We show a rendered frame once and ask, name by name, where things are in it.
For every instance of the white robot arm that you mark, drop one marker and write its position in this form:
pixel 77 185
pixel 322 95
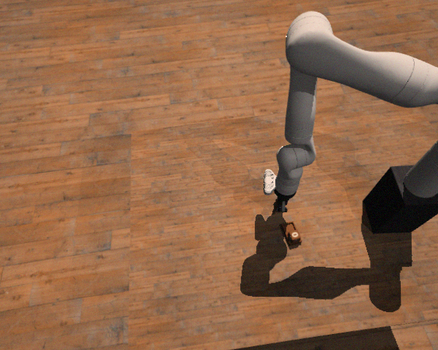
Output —
pixel 314 52

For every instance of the brown rectangular tray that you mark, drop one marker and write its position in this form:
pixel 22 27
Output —
pixel 289 226

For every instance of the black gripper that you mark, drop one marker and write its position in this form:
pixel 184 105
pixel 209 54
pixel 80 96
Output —
pixel 282 200

